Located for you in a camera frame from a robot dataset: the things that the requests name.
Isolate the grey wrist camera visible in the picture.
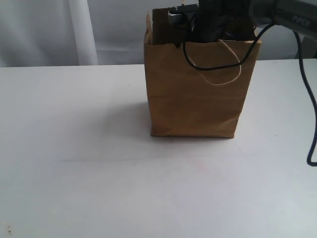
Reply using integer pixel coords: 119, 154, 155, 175
168, 3, 200, 27

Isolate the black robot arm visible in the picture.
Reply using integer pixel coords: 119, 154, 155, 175
185, 0, 317, 43

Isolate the black thin cable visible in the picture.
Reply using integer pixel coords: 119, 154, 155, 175
182, 23, 273, 70

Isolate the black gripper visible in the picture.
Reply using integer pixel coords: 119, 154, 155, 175
190, 0, 230, 42

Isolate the brown paper bag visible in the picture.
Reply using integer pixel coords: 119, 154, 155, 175
144, 8, 261, 138

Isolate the dark blue thick cable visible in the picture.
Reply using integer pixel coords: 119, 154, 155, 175
293, 31, 317, 167

